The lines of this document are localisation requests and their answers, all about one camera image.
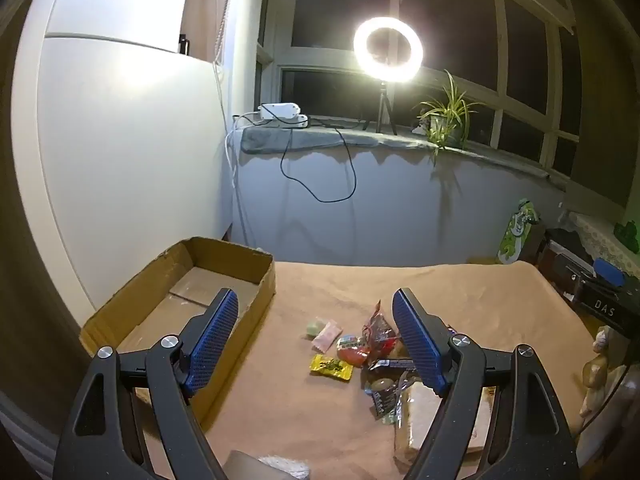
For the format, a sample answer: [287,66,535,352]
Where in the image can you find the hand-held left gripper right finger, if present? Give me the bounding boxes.
[391,287,581,480]

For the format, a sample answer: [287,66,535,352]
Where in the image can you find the blue case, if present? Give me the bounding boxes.
[594,258,626,291]

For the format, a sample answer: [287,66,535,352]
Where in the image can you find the white flat packet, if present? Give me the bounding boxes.
[257,455,311,480]

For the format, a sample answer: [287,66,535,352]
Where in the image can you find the dark snack packet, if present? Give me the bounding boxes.
[364,377,406,423]

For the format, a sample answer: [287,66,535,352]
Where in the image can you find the grey windowsill mat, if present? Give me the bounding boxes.
[240,125,551,178]

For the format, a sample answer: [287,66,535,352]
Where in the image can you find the cardboard box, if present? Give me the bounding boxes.
[80,236,277,431]

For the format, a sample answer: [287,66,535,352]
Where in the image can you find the ring light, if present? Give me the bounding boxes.
[352,16,427,84]

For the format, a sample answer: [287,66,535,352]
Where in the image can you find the green skateboard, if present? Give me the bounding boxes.
[495,199,543,265]

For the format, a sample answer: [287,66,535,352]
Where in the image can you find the red clear snack bag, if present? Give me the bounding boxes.
[361,300,403,361]

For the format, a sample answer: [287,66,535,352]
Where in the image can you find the black cable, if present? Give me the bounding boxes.
[280,117,371,204]

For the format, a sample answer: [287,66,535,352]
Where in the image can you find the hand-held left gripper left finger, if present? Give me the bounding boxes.
[57,287,241,480]

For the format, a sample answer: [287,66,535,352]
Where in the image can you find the black box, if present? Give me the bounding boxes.
[540,230,640,331]

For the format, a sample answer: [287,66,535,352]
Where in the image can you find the tan blanket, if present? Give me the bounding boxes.
[140,260,596,480]

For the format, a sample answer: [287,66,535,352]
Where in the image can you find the white power strip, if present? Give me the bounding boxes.
[257,102,310,128]

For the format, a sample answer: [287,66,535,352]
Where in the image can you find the pink snack packet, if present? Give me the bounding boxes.
[311,322,342,352]

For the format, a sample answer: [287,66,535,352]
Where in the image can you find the clear bread packet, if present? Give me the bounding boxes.
[392,382,501,476]

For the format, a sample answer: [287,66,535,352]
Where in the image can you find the beige figurine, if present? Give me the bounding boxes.
[580,325,616,418]

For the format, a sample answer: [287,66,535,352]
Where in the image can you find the lace cloth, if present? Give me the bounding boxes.
[570,212,640,281]

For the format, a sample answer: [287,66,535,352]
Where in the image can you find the grey flat packet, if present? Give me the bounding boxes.
[225,450,281,480]

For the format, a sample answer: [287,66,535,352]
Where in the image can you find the white cable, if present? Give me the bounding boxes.
[212,0,261,231]

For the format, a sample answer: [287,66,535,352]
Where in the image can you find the yellow snack packet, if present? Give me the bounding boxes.
[309,354,354,382]

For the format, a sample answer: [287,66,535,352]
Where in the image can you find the black tripod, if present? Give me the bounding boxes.
[362,80,399,136]

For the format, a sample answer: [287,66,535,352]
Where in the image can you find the round red candy packet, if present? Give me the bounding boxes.
[336,334,373,367]

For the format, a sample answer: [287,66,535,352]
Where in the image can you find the potted spider plant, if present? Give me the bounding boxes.
[412,70,486,166]

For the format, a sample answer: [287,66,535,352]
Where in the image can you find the brown chocolate bar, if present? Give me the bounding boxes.
[367,357,416,376]

